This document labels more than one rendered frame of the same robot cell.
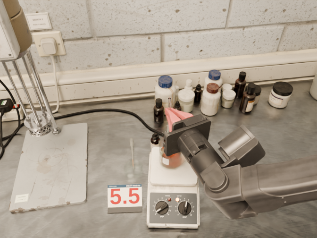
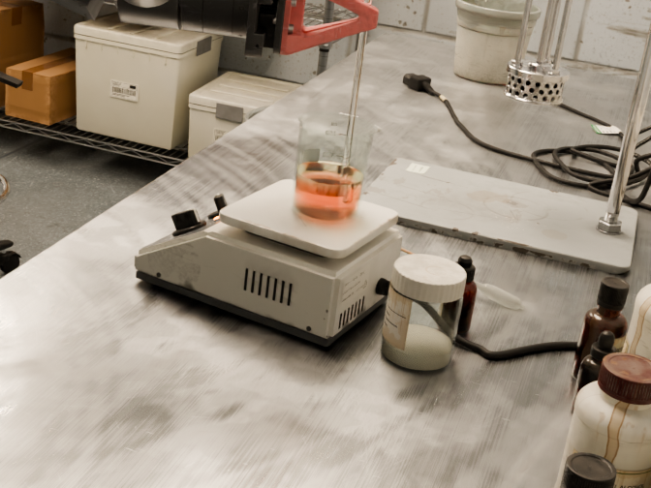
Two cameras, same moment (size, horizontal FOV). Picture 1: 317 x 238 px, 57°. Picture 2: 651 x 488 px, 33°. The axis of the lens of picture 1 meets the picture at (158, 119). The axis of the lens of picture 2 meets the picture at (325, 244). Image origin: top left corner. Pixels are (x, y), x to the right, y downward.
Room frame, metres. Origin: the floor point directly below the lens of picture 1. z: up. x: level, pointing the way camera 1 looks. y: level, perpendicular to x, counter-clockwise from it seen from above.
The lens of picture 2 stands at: (0.83, -0.83, 1.17)
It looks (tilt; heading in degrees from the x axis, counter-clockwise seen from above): 23 degrees down; 114
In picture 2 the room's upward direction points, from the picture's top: 7 degrees clockwise
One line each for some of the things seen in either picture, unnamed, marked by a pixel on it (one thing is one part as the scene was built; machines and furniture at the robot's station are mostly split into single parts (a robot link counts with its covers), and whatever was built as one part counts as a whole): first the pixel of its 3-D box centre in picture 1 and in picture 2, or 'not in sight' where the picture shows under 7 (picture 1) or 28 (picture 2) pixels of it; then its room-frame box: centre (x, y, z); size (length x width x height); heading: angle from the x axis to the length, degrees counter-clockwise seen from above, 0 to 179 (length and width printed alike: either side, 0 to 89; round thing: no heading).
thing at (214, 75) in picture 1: (212, 86); not in sight; (0.83, -0.19, 0.81); 0.06 x 0.06 x 0.11
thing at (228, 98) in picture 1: (228, 98); not in sight; (0.80, -0.25, 0.78); 0.05 x 0.05 x 0.05
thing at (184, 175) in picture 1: (173, 165); (310, 216); (0.46, -0.04, 0.83); 0.12 x 0.12 x 0.01; 89
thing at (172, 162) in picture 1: (170, 151); (333, 170); (0.48, -0.03, 0.88); 0.07 x 0.06 x 0.08; 14
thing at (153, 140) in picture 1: (155, 140); (459, 291); (0.59, 0.01, 0.78); 0.03 x 0.03 x 0.07
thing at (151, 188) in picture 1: (172, 182); (279, 254); (0.44, -0.04, 0.79); 0.22 x 0.13 x 0.08; 179
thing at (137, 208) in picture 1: (124, 198); not in sight; (0.40, 0.09, 0.77); 0.09 x 0.06 x 0.04; 92
